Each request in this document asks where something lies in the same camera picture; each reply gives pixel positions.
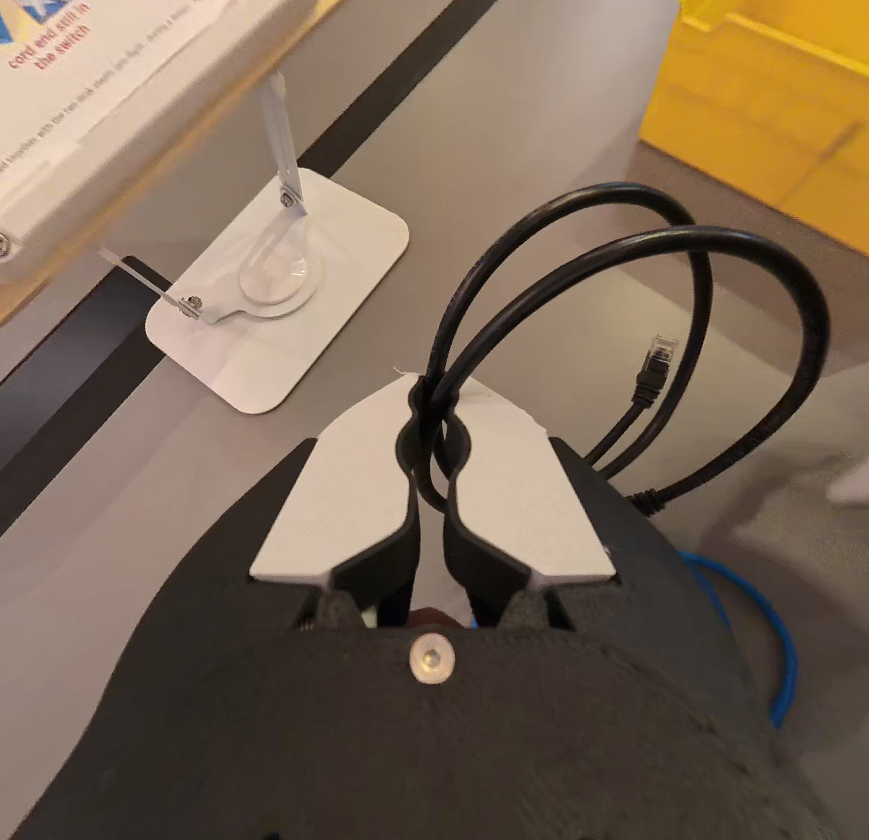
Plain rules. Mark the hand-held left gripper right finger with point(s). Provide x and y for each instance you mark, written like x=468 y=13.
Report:
x=536 y=507

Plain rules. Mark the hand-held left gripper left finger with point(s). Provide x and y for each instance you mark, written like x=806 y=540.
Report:
x=339 y=507

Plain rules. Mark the yellow plastic bin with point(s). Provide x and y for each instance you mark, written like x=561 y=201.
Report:
x=747 y=93

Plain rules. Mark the white document stand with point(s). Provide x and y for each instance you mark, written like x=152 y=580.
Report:
x=326 y=276

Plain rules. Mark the printed instruction sheet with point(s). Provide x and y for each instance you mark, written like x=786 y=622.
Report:
x=136 y=59

